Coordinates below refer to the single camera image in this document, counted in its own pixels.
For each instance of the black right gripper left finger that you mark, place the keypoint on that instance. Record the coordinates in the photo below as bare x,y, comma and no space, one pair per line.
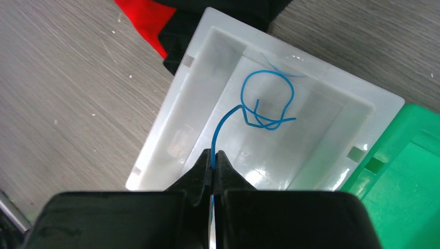
178,217

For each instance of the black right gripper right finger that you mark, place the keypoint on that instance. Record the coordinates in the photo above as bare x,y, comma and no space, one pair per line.
249,218

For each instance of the white plastic bin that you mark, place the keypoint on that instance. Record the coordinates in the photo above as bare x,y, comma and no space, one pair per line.
334,118

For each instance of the green plastic bin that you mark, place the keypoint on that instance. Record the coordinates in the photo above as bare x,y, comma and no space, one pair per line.
398,181

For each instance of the black shirt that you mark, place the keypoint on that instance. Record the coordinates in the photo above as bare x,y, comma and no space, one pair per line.
189,28

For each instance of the red shirt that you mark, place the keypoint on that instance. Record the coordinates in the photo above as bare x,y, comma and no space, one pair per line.
148,18

